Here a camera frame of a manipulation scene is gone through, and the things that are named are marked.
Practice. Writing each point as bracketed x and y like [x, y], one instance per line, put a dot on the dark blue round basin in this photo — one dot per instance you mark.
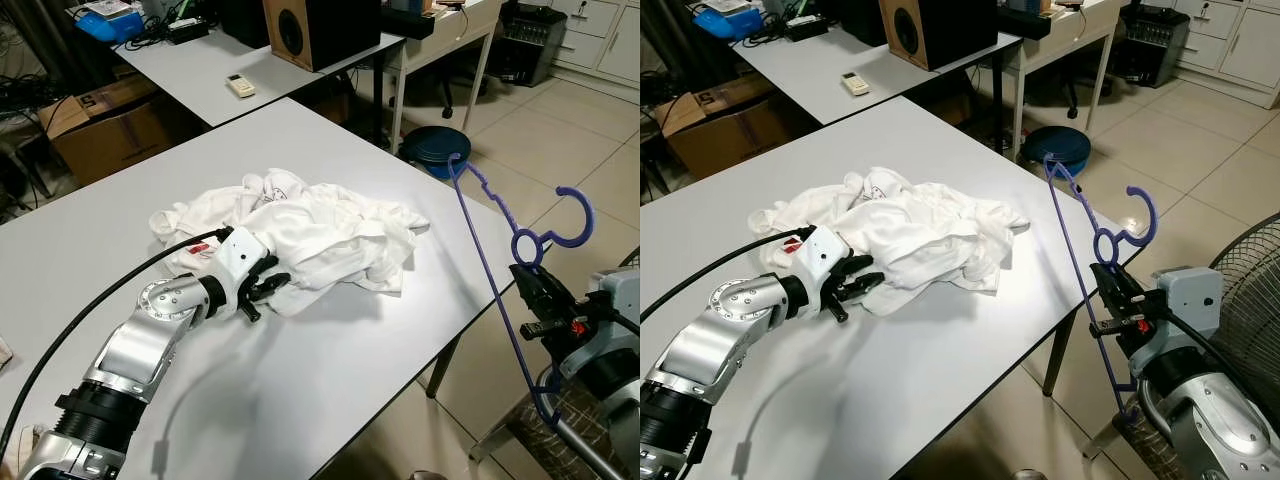
[1055, 150]
[435, 150]

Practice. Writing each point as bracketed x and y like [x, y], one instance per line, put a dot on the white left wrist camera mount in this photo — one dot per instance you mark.
[835, 258]
[238, 262]

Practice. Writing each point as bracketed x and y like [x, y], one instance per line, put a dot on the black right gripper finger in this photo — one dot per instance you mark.
[1119, 284]
[520, 280]
[540, 284]
[1100, 280]

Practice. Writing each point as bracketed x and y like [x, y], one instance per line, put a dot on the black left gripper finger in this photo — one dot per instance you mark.
[868, 280]
[840, 310]
[272, 280]
[251, 310]

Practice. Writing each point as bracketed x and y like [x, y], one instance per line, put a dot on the blue plastic tray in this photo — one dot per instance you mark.
[730, 22]
[110, 25]

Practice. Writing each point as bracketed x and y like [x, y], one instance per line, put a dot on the grey robot foot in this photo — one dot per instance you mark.
[1038, 475]
[428, 476]

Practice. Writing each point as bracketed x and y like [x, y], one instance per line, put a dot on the white drawer cabinet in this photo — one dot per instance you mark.
[610, 40]
[1240, 45]

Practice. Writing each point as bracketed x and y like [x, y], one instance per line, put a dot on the purple plastic hanger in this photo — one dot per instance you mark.
[1152, 215]
[588, 215]

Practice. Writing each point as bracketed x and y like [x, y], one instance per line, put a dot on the black equipment crate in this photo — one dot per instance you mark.
[1150, 50]
[530, 50]

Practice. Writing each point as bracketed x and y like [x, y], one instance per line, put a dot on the grey white desk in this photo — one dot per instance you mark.
[200, 75]
[810, 75]

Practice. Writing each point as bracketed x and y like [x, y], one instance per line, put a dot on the white T-shirt small emblem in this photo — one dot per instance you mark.
[330, 240]
[930, 240]

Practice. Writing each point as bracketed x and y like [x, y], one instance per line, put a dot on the brown cardboard box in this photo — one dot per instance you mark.
[740, 140]
[120, 140]

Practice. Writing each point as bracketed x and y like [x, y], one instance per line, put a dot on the white long table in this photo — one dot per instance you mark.
[300, 400]
[900, 400]

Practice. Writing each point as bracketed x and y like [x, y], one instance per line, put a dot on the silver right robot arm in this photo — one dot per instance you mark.
[615, 385]
[1220, 430]

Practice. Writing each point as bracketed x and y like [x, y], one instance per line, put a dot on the pale grey right wrist camera mount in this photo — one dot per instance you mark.
[1185, 300]
[615, 295]

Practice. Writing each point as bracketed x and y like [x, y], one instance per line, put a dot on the black flat device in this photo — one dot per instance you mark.
[1025, 22]
[410, 25]

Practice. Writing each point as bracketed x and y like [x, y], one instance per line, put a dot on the white remote control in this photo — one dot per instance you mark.
[856, 84]
[241, 85]

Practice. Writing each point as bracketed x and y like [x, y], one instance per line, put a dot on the wooden loudspeaker black front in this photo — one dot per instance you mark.
[950, 30]
[330, 30]

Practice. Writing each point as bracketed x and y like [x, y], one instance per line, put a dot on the beige desk white legs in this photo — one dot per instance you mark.
[1090, 20]
[470, 20]

